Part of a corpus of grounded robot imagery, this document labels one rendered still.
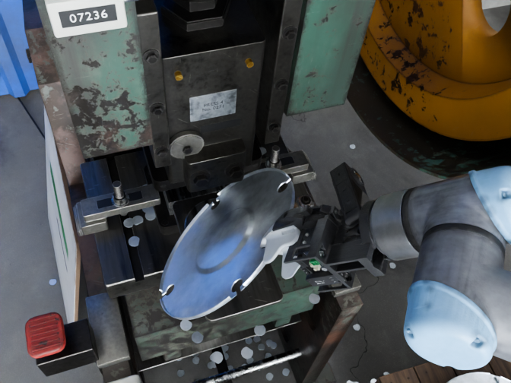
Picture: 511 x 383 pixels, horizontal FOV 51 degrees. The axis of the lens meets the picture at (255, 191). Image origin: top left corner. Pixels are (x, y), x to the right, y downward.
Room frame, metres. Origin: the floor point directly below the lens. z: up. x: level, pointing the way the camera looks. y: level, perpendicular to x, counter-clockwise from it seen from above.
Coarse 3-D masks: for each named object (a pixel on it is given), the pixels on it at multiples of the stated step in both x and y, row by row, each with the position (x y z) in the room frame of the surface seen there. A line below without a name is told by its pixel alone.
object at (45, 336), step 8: (56, 312) 0.31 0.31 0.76; (32, 320) 0.29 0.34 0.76; (40, 320) 0.30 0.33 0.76; (48, 320) 0.30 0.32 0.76; (56, 320) 0.30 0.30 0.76; (32, 328) 0.28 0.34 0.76; (40, 328) 0.28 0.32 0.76; (48, 328) 0.28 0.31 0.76; (56, 328) 0.29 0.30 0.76; (32, 336) 0.27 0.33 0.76; (40, 336) 0.27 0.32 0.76; (48, 336) 0.27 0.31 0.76; (56, 336) 0.27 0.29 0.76; (64, 336) 0.28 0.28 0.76; (32, 344) 0.25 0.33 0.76; (40, 344) 0.26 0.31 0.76; (48, 344) 0.26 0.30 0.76; (56, 344) 0.26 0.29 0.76; (64, 344) 0.26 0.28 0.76; (32, 352) 0.24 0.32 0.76; (40, 352) 0.24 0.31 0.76; (48, 352) 0.25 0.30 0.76; (56, 352) 0.25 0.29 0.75
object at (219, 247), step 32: (224, 192) 0.55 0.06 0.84; (256, 192) 0.51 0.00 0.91; (288, 192) 0.47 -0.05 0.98; (192, 224) 0.50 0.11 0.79; (224, 224) 0.45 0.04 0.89; (256, 224) 0.43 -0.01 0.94; (192, 256) 0.41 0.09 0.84; (224, 256) 0.38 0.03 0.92; (256, 256) 0.36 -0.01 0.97; (160, 288) 0.36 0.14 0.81; (192, 288) 0.34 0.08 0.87; (224, 288) 0.32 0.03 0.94
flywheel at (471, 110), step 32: (384, 0) 0.85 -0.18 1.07; (416, 0) 0.78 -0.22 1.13; (448, 0) 0.72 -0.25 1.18; (480, 0) 0.70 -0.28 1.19; (384, 32) 0.80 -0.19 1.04; (416, 32) 0.75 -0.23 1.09; (448, 32) 0.69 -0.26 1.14; (480, 32) 0.65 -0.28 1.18; (384, 64) 0.74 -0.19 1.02; (416, 64) 0.71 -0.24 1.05; (448, 64) 0.67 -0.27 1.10; (480, 64) 0.62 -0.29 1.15; (416, 96) 0.65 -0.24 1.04; (448, 96) 0.60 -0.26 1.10; (480, 96) 0.56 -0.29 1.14; (448, 128) 0.57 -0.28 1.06; (480, 128) 0.53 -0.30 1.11
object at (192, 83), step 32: (160, 0) 0.63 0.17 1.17; (224, 0) 0.63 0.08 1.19; (160, 32) 0.57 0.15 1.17; (192, 32) 0.58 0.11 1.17; (224, 32) 0.59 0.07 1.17; (256, 32) 0.59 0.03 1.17; (192, 64) 0.53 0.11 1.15; (224, 64) 0.55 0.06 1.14; (256, 64) 0.57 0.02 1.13; (192, 96) 0.53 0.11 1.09; (224, 96) 0.55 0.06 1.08; (256, 96) 0.58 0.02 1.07; (192, 128) 0.53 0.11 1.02; (224, 128) 0.56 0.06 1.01; (192, 160) 0.51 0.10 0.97; (224, 160) 0.53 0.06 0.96
